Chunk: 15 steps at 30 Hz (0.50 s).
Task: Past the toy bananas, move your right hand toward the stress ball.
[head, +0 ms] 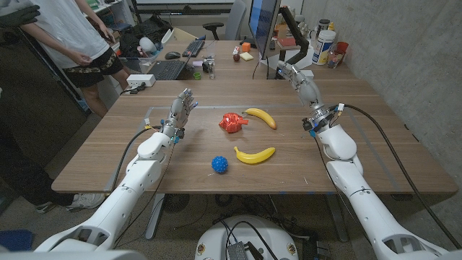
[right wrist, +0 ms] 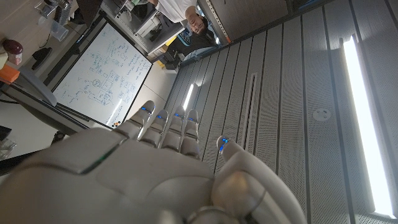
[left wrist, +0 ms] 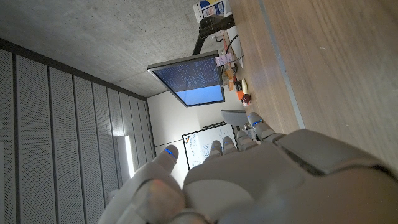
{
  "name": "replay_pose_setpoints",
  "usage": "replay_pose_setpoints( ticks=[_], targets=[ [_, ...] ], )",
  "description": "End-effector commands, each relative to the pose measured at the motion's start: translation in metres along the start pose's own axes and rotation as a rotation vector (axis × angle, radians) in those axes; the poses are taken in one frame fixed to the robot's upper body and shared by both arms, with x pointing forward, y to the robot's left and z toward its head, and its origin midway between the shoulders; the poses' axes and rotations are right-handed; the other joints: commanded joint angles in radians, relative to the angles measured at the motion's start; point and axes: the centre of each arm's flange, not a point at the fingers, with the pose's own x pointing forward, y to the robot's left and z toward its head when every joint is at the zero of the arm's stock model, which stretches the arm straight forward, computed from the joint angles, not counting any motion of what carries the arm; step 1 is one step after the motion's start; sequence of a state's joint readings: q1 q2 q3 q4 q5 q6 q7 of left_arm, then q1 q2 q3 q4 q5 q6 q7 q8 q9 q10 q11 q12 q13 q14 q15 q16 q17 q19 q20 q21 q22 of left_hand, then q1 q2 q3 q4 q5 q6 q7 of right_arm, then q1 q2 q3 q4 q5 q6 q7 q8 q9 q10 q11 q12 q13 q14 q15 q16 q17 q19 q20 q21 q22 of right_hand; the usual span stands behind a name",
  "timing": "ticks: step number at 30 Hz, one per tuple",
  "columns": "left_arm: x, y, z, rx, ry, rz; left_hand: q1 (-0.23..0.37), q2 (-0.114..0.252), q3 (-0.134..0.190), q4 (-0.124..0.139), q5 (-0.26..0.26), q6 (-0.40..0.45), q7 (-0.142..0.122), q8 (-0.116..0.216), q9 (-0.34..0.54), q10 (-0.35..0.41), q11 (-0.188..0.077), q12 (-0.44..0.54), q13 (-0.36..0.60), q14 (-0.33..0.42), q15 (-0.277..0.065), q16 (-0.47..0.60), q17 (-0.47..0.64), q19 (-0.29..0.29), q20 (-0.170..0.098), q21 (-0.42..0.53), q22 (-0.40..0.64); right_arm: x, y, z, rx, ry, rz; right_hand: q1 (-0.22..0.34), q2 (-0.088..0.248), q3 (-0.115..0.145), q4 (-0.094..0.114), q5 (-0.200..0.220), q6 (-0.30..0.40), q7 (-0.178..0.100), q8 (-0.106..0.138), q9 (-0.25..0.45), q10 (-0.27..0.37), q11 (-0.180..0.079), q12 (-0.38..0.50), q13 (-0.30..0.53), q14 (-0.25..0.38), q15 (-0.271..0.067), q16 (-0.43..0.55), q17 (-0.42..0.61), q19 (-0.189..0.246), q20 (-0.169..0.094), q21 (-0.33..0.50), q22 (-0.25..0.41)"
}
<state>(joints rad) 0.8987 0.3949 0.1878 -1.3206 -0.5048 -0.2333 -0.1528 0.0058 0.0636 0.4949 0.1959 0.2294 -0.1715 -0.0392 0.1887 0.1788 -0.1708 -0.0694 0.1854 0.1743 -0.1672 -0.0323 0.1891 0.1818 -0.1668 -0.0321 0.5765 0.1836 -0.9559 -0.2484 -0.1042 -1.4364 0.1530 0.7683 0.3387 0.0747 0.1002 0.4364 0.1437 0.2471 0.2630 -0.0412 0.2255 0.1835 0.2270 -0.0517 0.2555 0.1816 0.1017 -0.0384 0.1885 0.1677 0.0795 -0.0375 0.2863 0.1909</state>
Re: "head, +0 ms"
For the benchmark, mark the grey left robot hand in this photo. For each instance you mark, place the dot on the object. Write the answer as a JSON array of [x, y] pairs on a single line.
[[178, 108]]

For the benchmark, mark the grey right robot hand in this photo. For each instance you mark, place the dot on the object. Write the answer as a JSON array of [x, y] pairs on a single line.
[[307, 90]]

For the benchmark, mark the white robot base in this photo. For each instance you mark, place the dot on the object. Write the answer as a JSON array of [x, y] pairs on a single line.
[[213, 240]]

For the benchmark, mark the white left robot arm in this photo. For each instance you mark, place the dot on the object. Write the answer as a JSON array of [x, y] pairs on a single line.
[[122, 195]]

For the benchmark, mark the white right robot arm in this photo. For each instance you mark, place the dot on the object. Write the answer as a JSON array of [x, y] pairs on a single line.
[[361, 202]]

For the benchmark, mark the brown-tipped yellow toy banana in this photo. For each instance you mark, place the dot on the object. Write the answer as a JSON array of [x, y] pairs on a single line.
[[263, 116]]

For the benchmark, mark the red crumpled toy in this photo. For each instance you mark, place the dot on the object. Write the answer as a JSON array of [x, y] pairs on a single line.
[[232, 122]]

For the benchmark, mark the blue spiky stress ball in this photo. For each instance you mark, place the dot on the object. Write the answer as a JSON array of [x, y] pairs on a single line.
[[219, 164]]

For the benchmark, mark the brown egg-shaped toy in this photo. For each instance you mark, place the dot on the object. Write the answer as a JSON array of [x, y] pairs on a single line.
[[236, 57]]

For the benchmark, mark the strongly curved yellow toy banana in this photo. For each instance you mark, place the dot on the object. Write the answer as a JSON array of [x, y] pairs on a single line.
[[252, 157]]

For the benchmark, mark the white flat box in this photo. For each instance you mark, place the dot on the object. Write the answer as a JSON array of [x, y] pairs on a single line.
[[309, 73]]

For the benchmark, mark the small green cup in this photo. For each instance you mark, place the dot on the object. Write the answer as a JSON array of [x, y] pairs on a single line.
[[197, 76]]

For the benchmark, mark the black laptop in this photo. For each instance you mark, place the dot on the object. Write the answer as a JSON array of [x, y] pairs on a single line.
[[169, 69]]

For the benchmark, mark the clear cup with items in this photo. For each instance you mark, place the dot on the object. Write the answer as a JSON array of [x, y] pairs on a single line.
[[334, 59]]

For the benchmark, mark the white canister with blue label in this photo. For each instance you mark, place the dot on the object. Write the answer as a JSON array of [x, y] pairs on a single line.
[[323, 47]]

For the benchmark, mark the white power strip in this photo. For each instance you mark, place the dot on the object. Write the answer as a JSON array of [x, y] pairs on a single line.
[[140, 80]]

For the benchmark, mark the black computer mouse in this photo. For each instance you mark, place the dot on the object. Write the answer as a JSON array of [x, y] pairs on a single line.
[[172, 55]]

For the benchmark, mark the black keyboard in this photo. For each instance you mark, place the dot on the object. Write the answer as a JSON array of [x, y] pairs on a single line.
[[193, 47]]

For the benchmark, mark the bottle with black lid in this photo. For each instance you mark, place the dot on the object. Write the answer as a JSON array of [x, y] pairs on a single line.
[[323, 26]]

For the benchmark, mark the yellow sticky note pad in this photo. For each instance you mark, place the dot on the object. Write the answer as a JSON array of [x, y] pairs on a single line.
[[247, 56]]

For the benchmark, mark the orange cube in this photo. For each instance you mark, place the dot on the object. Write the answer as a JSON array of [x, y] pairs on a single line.
[[246, 47]]

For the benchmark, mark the computer monitor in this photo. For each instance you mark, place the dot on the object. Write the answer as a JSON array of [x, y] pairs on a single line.
[[262, 25]]

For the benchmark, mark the black backpack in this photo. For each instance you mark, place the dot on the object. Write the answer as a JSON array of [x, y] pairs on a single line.
[[148, 30]]

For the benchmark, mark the grey office chair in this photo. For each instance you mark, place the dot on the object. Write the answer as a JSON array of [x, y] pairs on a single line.
[[234, 20]]

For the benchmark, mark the grey table leg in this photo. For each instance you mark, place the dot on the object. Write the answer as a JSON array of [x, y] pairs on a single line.
[[337, 218], [154, 216]]

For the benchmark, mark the white sneaker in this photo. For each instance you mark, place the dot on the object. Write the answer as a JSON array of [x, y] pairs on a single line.
[[84, 201]]

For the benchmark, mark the person in white shirt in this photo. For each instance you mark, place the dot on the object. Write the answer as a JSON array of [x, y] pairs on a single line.
[[65, 29]]

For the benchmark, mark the dark cabinet panel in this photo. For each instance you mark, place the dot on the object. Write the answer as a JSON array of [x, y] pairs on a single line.
[[36, 101]]

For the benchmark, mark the white robot torso edge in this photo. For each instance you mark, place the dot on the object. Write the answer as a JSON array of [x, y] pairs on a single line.
[[72, 255]]

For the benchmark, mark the black glove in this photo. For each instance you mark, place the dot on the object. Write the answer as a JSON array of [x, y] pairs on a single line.
[[18, 16]]

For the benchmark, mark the blue floor mat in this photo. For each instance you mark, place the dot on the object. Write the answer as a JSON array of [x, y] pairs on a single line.
[[16, 240]]

